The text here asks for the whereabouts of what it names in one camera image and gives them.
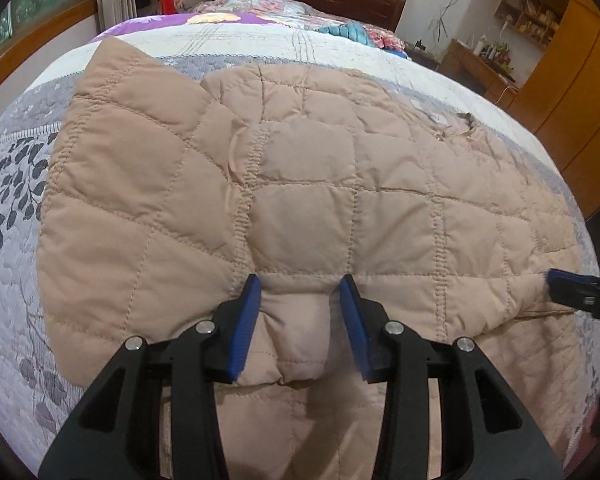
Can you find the purple floral quilt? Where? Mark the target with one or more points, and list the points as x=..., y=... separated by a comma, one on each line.
x=215, y=17

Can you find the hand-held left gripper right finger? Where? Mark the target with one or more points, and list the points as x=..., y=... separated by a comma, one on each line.
x=354, y=325

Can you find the teal puffer jacket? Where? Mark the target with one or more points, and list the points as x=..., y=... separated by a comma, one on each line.
x=352, y=32

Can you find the dark nightstand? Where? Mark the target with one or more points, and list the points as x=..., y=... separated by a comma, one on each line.
x=422, y=57

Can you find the bottles on desk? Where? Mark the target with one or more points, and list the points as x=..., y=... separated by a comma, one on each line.
x=492, y=52

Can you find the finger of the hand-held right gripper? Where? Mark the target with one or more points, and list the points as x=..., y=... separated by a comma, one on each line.
x=570, y=287

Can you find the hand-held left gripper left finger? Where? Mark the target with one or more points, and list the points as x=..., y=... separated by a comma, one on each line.
x=247, y=320

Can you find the wooden wall shelf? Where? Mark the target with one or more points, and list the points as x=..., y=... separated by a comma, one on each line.
x=530, y=15

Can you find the bed with floral quilt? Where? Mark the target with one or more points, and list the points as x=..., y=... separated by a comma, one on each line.
x=10, y=260

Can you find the beige quilted jacket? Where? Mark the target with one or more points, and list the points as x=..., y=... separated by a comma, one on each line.
x=300, y=160

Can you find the wooden wardrobe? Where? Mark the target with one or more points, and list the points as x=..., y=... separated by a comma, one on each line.
x=580, y=85

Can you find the wooden desk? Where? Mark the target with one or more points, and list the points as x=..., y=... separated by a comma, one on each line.
x=475, y=72

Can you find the pile of colourful clothes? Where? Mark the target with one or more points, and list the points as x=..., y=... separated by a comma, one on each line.
x=387, y=42

